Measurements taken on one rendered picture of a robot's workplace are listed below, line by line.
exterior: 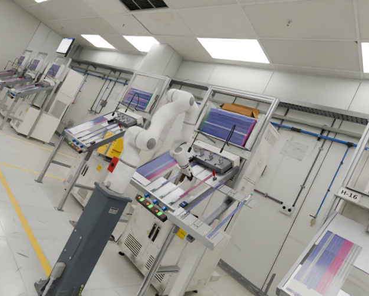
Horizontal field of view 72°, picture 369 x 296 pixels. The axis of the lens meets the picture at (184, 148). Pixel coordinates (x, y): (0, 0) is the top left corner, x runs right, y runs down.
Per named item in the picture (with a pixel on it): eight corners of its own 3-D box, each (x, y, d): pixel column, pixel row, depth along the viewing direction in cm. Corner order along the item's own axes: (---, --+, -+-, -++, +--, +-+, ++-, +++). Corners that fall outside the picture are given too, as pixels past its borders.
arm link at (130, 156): (126, 165, 147) (144, 128, 148) (110, 154, 159) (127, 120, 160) (140, 170, 157) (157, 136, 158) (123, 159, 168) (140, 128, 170)
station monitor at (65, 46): (64, 54, 526) (73, 37, 528) (54, 53, 565) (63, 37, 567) (70, 59, 536) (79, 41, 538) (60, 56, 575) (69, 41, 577)
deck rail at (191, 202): (176, 218, 176) (175, 212, 173) (174, 217, 177) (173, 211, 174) (238, 172, 215) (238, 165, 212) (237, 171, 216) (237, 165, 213)
